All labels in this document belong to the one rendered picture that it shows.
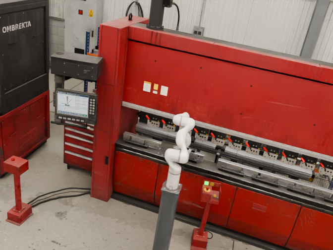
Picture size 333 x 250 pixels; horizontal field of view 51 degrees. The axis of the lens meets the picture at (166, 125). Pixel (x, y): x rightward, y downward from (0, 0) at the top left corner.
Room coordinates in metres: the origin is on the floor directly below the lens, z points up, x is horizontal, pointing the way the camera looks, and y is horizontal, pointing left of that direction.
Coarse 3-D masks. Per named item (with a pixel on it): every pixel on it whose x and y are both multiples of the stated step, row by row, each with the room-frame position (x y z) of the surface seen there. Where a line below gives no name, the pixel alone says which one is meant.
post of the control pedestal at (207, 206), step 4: (208, 204) 3.19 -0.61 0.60; (204, 208) 3.23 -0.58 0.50; (208, 208) 3.19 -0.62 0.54; (204, 212) 3.19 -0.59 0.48; (208, 212) 3.19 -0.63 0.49; (204, 216) 3.19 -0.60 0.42; (204, 220) 3.19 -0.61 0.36; (204, 224) 3.19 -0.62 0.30; (200, 228) 3.19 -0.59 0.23; (204, 228) 3.19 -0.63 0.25; (200, 232) 3.19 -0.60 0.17
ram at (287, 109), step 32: (128, 64) 3.86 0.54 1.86; (160, 64) 3.77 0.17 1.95; (192, 64) 3.68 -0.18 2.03; (224, 64) 3.60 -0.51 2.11; (128, 96) 3.85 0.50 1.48; (160, 96) 3.76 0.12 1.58; (192, 96) 3.67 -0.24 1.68; (224, 96) 3.58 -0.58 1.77; (256, 96) 3.50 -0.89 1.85; (288, 96) 3.42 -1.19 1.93; (320, 96) 3.35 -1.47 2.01; (256, 128) 3.48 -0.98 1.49; (288, 128) 3.40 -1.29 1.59; (320, 128) 3.33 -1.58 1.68
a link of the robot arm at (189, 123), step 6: (186, 120) 3.15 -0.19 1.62; (192, 120) 3.16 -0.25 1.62; (186, 126) 3.09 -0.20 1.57; (192, 126) 3.12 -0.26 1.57; (180, 132) 3.03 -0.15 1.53; (186, 132) 3.05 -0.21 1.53; (180, 138) 2.97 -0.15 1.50; (180, 144) 2.93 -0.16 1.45; (180, 150) 2.87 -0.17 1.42; (186, 150) 2.87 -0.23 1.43; (180, 156) 2.81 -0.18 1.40; (186, 156) 2.82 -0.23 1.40; (180, 162) 2.81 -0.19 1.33; (186, 162) 2.82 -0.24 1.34
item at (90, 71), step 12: (60, 60) 3.48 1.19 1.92; (72, 60) 3.47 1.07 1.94; (84, 60) 3.52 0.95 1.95; (96, 60) 3.58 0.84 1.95; (60, 72) 3.48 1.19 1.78; (72, 72) 3.48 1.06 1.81; (84, 72) 3.47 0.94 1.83; (96, 72) 3.48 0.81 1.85; (60, 84) 3.58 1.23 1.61; (60, 120) 3.58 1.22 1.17
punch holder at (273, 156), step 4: (268, 148) 3.43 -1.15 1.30; (272, 148) 3.42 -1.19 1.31; (276, 148) 3.41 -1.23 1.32; (264, 152) 3.43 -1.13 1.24; (272, 152) 3.42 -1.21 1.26; (276, 152) 3.41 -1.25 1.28; (264, 156) 3.43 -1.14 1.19; (268, 156) 3.42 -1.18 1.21; (272, 156) 3.42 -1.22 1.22; (276, 156) 3.40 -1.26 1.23
